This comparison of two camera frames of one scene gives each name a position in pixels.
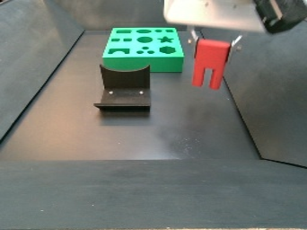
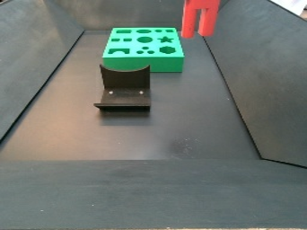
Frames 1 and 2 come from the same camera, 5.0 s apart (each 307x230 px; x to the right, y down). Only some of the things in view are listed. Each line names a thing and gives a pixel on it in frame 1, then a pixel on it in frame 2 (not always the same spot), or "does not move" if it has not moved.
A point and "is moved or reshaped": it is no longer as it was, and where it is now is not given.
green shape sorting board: [135, 48] does not move
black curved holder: [126, 91] does not move
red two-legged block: [210, 57] is moved or reshaped
